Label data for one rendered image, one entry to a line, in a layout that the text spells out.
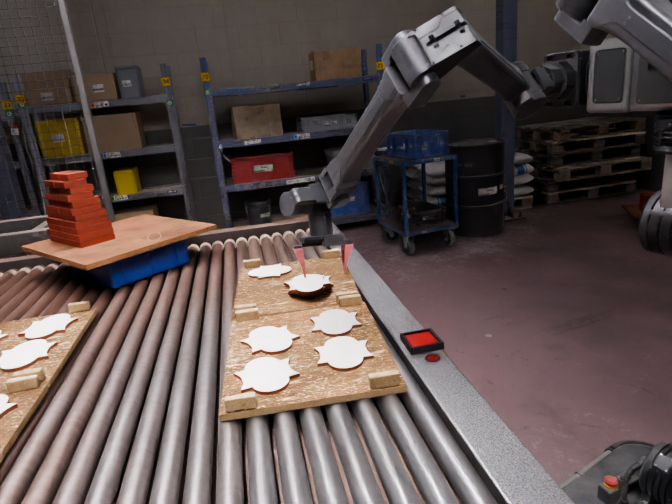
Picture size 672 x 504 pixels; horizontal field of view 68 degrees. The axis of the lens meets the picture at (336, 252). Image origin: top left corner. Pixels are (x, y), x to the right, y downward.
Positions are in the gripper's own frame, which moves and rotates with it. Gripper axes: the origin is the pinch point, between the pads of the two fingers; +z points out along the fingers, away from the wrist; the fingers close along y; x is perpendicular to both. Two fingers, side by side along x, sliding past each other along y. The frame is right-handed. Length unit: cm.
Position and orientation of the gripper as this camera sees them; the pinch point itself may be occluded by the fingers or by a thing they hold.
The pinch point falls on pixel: (324, 272)
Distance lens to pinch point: 123.0
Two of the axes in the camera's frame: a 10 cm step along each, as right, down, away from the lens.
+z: 0.8, 9.9, 0.9
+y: 9.9, -0.9, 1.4
